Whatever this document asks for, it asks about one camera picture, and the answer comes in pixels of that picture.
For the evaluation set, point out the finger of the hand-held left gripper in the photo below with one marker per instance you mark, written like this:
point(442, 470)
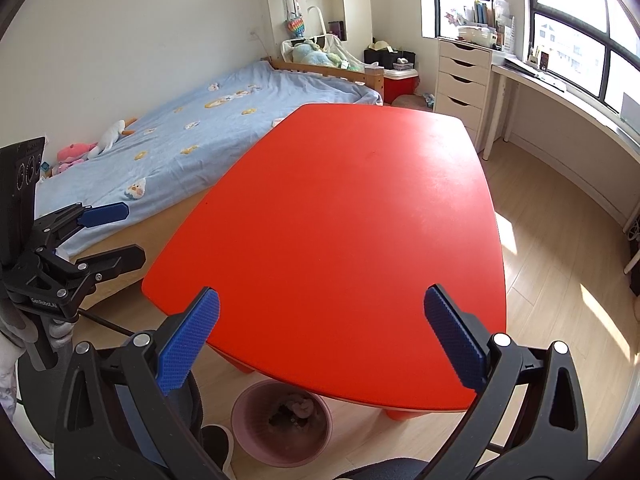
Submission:
point(105, 212)
point(120, 259)

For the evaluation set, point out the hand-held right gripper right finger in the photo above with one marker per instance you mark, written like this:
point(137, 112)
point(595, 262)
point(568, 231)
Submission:
point(455, 340)

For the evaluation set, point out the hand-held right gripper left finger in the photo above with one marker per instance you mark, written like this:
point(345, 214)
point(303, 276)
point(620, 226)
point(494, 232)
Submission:
point(190, 340)

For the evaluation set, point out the white tissue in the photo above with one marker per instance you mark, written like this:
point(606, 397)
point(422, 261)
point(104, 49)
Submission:
point(301, 408)

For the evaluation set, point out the pink trash bin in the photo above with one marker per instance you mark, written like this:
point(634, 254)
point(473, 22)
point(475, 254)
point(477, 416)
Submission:
point(280, 440)

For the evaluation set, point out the person's left hand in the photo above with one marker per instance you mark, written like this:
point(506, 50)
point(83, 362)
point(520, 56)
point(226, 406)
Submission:
point(61, 331)

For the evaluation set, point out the pink plush toy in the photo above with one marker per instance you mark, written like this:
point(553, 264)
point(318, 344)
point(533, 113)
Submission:
point(75, 157)

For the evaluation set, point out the white duck plush toy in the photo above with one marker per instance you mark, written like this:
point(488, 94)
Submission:
point(112, 137)

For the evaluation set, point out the person's left leg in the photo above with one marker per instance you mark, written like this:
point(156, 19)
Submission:
point(142, 425)

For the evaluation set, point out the person's leg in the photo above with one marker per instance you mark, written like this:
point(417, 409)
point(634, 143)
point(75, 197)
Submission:
point(385, 471)
point(142, 425)

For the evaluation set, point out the black shoe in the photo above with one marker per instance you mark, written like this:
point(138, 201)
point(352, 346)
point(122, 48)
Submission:
point(216, 447)

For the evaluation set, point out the bed with blue blanket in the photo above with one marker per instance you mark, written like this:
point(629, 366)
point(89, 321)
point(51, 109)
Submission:
point(200, 130)

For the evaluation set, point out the person's right leg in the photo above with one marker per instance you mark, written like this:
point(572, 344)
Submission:
point(385, 471)

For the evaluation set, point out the red table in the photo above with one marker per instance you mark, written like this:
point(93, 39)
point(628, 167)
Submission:
point(340, 240)

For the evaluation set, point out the white drawer unit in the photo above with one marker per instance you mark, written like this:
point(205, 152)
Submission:
point(462, 90)

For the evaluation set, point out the white desk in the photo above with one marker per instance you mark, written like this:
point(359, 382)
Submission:
point(565, 110)

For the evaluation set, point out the red cooler box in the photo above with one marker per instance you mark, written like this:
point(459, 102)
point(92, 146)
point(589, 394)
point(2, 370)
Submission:
point(399, 87)

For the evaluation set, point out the rainbow knitted bag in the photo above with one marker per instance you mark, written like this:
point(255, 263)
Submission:
point(295, 26)

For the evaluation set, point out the pile of plush toys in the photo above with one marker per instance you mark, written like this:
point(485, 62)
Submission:
point(320, 55)

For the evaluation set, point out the black storage box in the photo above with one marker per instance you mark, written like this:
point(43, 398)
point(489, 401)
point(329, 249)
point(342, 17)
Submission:
point(395, 59)

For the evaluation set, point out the white flat panel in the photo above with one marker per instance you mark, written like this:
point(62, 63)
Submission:
point(631, 112)

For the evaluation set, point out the straw hat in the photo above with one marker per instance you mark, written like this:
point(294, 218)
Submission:
point(382, 46)

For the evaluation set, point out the white container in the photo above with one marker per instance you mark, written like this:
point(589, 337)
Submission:
point(475, 35)

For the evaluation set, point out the row of books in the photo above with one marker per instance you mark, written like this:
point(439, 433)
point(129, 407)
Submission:
point(487, 15)

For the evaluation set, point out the black framed window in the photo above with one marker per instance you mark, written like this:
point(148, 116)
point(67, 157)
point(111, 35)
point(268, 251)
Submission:
point(575, 25)

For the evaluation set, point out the white wall shelf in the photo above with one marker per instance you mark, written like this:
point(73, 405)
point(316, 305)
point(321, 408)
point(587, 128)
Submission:
point(305, 5)

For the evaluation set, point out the small dark picture frame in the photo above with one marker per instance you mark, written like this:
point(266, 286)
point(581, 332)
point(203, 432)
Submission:
point(543, 60)

